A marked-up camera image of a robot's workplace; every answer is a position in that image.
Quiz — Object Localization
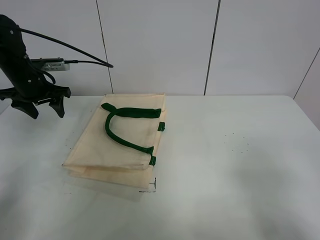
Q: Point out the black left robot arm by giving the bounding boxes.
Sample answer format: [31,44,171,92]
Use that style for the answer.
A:
[0,14,71,119]

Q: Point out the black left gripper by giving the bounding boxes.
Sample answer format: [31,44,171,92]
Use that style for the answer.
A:
[0,55,71,119]

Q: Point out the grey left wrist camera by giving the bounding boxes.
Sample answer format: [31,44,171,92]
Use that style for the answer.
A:
[30,57,70,72]

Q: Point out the cream linen bag green handles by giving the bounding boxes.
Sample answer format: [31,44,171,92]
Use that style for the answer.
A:
[63,93,166,189]

